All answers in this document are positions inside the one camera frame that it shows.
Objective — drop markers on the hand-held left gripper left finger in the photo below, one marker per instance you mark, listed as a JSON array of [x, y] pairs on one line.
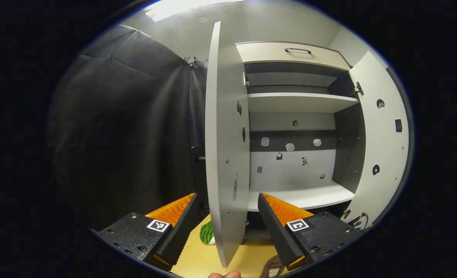
[[180, 229]]

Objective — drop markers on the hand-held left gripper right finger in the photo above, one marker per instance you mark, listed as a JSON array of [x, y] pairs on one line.
[[276, 231]]

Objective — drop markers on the metal door hinge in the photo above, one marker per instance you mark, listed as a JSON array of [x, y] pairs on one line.
[[346, 213], [358, 88], [246, 79]]

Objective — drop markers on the white cabinet shelf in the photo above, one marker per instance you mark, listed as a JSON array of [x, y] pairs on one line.
[[298, 102]]

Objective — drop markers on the watermelon slice plush toy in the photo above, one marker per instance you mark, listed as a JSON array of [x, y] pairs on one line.
[[206, 233]]

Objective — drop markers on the white cabinet drawer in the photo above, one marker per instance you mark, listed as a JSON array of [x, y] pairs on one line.
[[267, 52]]

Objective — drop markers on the black backdrop cloth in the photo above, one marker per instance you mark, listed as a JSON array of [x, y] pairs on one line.
[[128, 116]]

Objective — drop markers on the white and grey shoe cabinet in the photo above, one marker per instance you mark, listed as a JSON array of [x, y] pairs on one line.
[[290, 177]]

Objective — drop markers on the brown fuzzy shoe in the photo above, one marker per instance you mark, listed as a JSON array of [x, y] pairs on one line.
[[271, 266]]

